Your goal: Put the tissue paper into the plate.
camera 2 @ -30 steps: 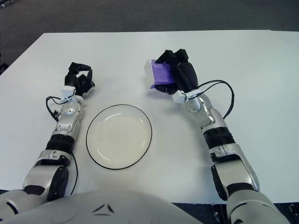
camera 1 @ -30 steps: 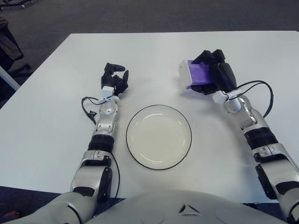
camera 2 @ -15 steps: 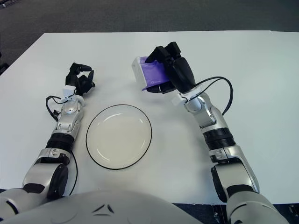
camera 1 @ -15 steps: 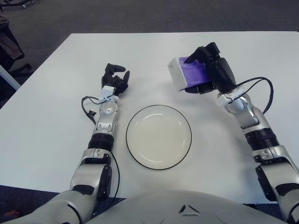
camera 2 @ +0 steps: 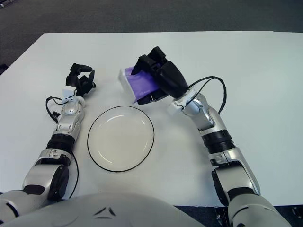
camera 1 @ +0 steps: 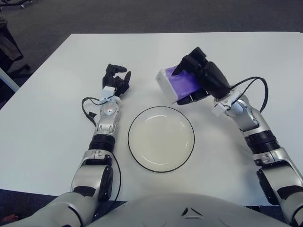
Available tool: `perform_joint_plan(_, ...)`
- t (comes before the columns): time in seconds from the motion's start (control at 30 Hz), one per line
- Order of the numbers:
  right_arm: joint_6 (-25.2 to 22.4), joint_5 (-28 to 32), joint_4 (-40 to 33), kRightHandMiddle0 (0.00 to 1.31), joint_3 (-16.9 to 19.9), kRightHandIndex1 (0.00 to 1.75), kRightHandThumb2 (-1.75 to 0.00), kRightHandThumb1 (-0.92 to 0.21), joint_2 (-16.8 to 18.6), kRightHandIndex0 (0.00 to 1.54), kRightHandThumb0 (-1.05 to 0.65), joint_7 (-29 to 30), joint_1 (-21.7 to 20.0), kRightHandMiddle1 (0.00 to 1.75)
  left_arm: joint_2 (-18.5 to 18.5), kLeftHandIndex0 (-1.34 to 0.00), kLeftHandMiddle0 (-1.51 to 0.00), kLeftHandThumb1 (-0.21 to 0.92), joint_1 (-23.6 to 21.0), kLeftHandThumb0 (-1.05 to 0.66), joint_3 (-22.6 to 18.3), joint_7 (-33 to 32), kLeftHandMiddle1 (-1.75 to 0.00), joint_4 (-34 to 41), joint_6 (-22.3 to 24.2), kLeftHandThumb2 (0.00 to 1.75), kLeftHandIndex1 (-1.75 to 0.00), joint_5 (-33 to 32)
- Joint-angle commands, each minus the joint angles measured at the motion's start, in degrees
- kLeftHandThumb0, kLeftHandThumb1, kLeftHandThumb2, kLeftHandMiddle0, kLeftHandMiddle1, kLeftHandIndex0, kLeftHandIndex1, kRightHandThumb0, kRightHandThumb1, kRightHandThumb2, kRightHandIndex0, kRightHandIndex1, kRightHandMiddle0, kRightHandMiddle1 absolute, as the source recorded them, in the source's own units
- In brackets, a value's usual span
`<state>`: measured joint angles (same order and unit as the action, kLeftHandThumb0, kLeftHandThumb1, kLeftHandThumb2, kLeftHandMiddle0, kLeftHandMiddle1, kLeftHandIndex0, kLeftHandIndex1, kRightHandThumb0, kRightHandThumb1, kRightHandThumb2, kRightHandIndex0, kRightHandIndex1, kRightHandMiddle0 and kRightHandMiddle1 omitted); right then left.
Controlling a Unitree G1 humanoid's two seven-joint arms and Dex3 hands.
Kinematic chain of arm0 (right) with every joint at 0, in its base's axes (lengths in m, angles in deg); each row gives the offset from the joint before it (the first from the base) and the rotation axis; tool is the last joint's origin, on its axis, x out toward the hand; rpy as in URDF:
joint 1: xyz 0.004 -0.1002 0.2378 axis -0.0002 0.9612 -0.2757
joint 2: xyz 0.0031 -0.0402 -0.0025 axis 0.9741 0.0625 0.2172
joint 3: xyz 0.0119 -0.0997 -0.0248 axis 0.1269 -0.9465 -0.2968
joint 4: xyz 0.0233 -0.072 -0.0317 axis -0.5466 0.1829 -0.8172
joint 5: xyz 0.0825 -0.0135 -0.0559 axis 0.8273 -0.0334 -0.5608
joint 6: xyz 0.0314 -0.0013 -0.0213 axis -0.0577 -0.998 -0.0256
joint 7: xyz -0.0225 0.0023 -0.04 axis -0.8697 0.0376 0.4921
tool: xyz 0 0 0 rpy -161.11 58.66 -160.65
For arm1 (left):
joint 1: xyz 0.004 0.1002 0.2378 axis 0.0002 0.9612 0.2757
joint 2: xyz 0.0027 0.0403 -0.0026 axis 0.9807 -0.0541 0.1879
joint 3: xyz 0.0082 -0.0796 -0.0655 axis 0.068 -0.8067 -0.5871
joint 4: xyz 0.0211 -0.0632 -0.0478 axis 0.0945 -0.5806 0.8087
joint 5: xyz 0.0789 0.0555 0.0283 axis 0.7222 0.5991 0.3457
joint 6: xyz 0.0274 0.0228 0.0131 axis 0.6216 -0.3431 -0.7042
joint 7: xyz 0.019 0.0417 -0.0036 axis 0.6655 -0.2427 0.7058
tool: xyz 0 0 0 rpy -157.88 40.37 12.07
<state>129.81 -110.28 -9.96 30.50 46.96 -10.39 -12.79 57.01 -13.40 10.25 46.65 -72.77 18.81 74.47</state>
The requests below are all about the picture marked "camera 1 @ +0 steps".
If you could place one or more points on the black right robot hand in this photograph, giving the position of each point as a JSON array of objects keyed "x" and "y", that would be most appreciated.
[{"x": 213, "y": 78}]

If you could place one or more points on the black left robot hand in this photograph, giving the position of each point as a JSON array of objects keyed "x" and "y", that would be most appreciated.
[{"x": 108, "y": 79}]

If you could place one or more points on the purple tissue paper pack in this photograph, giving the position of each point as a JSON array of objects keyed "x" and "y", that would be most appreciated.
[{"x": 182, "y": 82}]

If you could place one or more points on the white plate with black rim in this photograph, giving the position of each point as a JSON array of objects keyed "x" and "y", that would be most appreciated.
[{"x": 161, "y": 139}]

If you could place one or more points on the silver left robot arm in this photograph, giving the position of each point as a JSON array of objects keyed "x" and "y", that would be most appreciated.
[{"x": 106, "y": 123}]

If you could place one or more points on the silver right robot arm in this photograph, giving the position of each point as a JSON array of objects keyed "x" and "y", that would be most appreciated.
[{"x": 251, "y": 118}]

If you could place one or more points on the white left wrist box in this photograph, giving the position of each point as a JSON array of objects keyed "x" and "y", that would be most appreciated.
[{"x": 108, "y": 91}]

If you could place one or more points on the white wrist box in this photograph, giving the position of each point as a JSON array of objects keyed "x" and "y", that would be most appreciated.
[
  {"x": 108, "y": 91},
  {"x": 218, "y": 110}
]

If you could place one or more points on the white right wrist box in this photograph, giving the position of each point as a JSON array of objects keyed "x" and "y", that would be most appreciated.
[{"x": 218, "y": 110}]

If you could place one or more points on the black office chair base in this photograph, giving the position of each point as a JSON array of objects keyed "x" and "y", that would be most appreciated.
[{"x": 23, "y": 67}]

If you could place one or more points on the white desk edge panel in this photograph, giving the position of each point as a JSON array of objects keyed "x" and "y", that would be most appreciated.
[{"x": 7, "y": 80}]

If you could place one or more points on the dark hanging jacket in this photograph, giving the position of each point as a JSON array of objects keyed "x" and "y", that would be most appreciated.
[{"x": 9, "y": 45}]

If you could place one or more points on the grey robot torso shell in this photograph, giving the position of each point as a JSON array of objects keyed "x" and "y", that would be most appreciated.
[{"x": 165, "y": 212}]

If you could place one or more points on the red shoe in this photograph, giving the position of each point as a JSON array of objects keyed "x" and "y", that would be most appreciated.
[{"x": 11, "y": 217}]

